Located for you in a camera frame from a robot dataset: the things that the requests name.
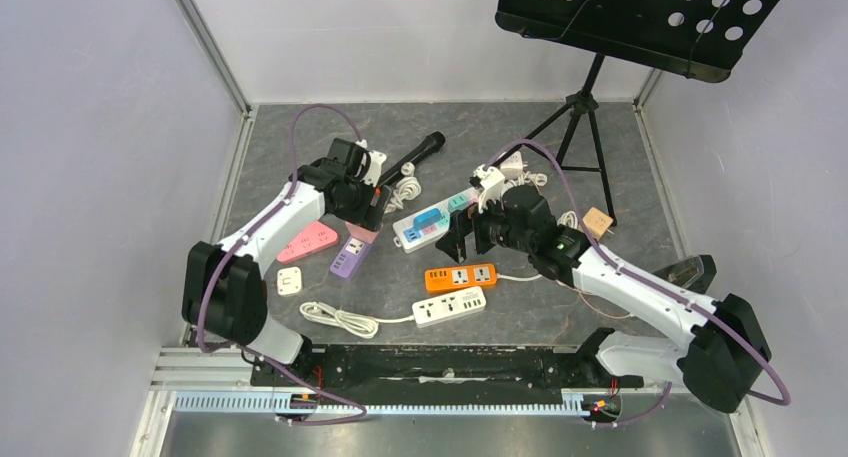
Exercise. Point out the black microphone orange end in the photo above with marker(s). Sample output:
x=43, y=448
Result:
x=430, y=145

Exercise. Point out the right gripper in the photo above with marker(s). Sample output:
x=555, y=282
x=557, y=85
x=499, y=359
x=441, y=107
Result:
x=476, y=223

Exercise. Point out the pink cube socket adapter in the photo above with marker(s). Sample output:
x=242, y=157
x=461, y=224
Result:
x=361, y=234

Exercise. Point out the orange power strip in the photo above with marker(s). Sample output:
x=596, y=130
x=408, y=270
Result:
x=449, y=279

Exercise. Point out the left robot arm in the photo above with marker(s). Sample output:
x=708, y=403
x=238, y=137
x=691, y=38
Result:
x=224, y=290

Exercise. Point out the white multicolour power strip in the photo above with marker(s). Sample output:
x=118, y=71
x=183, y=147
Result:
x=410, y=239

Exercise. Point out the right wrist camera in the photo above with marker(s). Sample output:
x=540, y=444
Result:
x=489, y=181

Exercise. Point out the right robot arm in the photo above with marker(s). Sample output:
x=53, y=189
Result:
x=715, y=348

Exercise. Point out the white cube socket adapter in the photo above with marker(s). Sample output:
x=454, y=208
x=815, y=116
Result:
x=513, y=166

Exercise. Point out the white cord small strip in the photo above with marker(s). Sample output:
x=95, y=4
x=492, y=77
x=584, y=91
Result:
x=362, y=326

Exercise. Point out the white small power strip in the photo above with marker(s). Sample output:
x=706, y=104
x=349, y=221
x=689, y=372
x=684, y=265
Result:
x=449, y=306

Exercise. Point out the teal usb charger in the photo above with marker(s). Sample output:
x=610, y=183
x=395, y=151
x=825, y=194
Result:
x=458, y=202

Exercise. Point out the blue plug adapter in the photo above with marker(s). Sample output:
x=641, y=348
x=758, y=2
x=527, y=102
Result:
x=427, y=218

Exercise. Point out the white square adapter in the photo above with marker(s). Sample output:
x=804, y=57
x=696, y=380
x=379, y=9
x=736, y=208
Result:
x=289, y=281

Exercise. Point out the purple power strip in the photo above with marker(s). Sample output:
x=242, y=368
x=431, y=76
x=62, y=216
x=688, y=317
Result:
x=350, y=258

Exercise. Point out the pink triangular socket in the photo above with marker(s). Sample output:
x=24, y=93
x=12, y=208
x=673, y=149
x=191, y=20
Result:
x=316, y=237

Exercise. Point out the tan cube socket adapter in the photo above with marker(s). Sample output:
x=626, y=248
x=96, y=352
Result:
x=598, y=223

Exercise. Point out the black music stand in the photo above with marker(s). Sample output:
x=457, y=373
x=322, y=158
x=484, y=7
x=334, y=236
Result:
x=696, y=39

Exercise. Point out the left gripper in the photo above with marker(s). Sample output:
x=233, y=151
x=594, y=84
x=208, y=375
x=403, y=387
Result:
x=367, y=216

